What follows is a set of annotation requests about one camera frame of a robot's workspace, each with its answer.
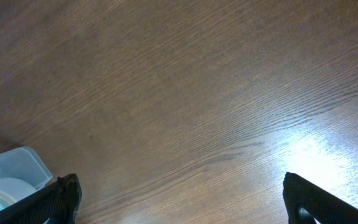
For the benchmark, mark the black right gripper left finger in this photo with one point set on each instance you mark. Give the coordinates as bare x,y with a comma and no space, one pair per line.
57,203

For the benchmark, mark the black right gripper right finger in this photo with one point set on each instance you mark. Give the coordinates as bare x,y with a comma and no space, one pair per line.
307,203

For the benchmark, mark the white bowl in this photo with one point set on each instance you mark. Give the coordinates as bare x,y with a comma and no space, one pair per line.
14,190

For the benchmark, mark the clear plastic storage container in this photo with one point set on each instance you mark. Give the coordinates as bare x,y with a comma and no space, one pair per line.
23,163

